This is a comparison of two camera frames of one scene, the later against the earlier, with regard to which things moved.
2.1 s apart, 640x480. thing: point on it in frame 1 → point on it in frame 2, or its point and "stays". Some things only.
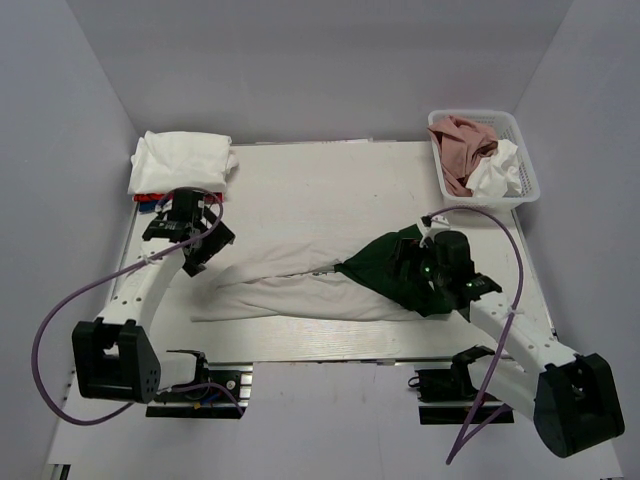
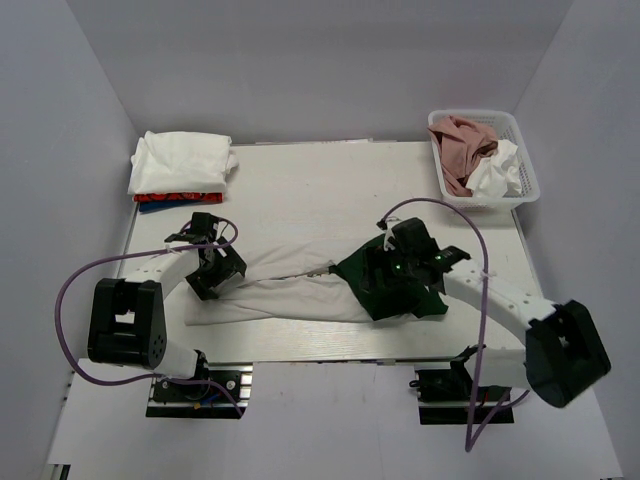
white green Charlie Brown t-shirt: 347,279 stays
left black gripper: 218,240 → 230,264
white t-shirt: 499,175 stays
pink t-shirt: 459,146 stays
